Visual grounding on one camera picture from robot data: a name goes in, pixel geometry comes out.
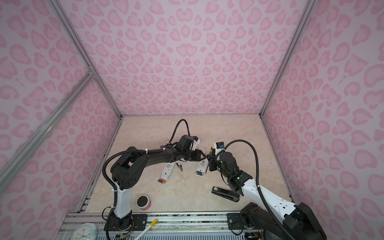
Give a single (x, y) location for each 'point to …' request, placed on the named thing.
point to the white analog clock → (87, 231)
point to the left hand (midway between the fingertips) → (205, 155)
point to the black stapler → (229, 195)
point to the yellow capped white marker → (152, 223)
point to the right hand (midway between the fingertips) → (208, 155)
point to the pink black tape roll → (143, 202)
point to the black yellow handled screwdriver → (212, 151)
